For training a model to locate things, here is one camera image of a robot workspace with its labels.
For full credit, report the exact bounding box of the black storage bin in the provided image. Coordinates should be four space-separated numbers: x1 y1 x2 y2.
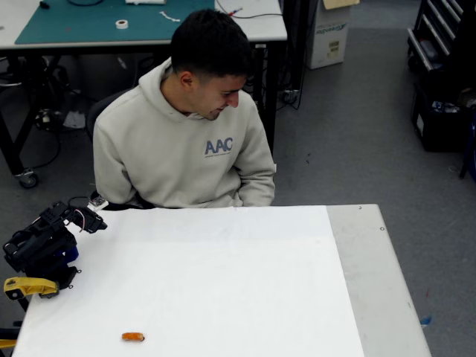
411 80 476 153

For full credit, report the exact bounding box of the white workbench with black legs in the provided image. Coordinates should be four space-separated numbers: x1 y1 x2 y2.
0 0 289 189

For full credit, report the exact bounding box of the grey caster wheel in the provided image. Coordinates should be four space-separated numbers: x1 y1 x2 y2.
16 168 40 189

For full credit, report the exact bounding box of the black tool cabinet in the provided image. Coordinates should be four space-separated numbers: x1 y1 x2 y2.
406 0 476 81

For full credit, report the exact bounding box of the white rag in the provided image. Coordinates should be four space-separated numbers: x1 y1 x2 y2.
62 109 87 130

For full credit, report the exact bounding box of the green cutting mat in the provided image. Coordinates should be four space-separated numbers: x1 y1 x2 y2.
13 0 216 45

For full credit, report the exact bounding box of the yellow and black clamp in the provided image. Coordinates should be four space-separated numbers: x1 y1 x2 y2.
3 277 60 300
0 327 19 350

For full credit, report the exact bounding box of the white paper sheet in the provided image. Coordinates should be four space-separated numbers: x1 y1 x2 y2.
13 205 365 357

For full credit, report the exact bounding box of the man in beige hoodie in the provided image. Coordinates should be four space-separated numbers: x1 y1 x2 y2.
92 9 277 209

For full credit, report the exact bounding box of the white cardboard box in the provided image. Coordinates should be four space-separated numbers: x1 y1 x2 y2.
306 0 361 71

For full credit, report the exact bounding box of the thin black cable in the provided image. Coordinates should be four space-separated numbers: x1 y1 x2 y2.
215 0 284 20

